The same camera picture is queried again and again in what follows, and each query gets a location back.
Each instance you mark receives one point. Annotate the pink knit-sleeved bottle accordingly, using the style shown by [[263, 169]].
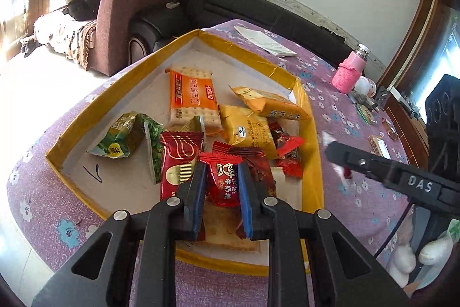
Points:
[[345, 75]]

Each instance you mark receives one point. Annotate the patterned blanket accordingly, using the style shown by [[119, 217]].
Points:
[[64, 33]]

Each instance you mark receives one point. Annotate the dark crumpled wrapper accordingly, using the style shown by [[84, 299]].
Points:
[[361, 99]]

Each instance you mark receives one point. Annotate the green yellow snack packet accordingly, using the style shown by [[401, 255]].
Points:
[[118, 138]]

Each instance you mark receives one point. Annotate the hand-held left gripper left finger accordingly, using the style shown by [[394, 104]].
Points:
[[197, 220]]

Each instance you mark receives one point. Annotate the small yellow snack packet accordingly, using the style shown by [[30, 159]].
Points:
[[196, 123]]

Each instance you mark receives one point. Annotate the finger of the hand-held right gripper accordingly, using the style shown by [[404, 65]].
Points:
[[381, 168]]

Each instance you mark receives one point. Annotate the brown snack packet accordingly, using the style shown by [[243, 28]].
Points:
[[379, 146]]

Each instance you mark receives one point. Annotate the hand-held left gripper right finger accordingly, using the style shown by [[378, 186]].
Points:
[[244, 199]]

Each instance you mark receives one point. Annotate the black cushion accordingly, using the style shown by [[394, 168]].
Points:
[[84, 6]]

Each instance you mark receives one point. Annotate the white flat device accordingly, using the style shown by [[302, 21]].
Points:
[[404, 98]]

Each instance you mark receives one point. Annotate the white remote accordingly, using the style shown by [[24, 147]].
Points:
[[173, 5]]

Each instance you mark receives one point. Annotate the bright red candy packet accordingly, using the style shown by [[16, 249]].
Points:
[[222, 181]]

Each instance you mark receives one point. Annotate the yellow cardboard box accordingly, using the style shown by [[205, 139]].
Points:
[[118, 94]]

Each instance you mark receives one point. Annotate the yellow orange biscuit packet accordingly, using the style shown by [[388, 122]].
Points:
[[273, 105]]

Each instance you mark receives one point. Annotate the maroon armchair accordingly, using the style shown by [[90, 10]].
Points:
[[122, 23]]

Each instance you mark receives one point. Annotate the large yellow biscuit packet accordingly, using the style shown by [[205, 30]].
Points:
[[246, 129]]

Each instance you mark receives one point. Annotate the white paper sheet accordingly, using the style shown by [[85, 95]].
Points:
[[266, 41]]

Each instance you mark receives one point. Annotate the black sofa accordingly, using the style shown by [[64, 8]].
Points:
[[251, 10]]

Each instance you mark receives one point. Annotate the person's right hand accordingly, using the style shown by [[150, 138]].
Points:
[[433, 251]]

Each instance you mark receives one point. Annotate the dark red snack packet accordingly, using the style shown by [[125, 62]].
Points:
[[260, 172]]

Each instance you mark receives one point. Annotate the black slotted spatula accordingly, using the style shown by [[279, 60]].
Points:
[[381, 94]]

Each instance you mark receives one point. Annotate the green pea snack packet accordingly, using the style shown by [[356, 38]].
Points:
[[154, 148]]

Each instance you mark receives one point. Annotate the long red gold-lined packet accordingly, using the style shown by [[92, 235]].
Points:
[[178, 163]]

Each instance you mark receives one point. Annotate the green white snack packet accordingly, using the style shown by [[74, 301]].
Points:
[[366, 114]]

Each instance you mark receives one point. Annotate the white jar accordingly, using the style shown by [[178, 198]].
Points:
[[366, 86]]

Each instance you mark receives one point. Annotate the wooden glass-front cabinet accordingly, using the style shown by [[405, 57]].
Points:
[[431, 5]]

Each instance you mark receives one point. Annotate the beige cracker packet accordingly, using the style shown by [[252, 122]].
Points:
[[226, 231]]

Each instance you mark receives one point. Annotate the orange cracker packet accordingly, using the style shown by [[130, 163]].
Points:
[[192, 94]]

